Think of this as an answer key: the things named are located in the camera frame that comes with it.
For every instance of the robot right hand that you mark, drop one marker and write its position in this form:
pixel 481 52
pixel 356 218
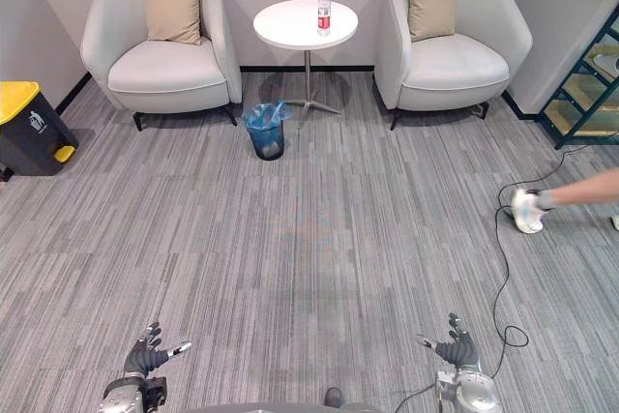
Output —
pixel 459 347

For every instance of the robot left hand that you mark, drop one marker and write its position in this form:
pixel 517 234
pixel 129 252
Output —
pixel 140 355

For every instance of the robot left arm silver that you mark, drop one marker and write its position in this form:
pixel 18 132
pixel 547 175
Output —
pixel 122 395

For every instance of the small black mesh bin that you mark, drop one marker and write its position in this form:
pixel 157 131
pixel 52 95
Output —
pixel 266 142

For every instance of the large grey yellow trash can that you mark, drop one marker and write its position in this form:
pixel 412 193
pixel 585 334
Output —
pixel 31 130

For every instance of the blue plastic bin bag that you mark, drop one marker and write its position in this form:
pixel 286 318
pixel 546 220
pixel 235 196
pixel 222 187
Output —
pixel 265 118

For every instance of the round white tea table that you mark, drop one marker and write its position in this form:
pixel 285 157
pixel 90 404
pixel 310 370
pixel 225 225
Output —
pixel 305 26

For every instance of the person's white shoe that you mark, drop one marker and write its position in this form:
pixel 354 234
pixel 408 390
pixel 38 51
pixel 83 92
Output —
pixel 526 211

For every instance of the person's leg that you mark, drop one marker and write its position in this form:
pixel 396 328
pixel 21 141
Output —
pixel 580 193

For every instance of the green metal shelf rack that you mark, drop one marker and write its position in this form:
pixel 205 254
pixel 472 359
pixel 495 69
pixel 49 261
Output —
pixel 587 89

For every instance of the light grey armchair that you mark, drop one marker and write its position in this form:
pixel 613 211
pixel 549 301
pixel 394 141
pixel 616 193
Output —
pixel 162 40
pixel 450 40

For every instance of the white shoe on shelf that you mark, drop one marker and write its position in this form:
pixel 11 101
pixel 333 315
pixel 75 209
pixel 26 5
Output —
pixel 607 61

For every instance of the beige cushion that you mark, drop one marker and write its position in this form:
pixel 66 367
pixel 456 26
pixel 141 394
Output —
pixel 433 4
pixel 173 10

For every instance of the clear water bottle red label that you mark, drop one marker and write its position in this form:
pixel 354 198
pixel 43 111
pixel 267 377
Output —
pixel 324 9

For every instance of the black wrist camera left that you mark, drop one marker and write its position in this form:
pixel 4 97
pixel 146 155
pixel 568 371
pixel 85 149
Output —
pixel 156 392

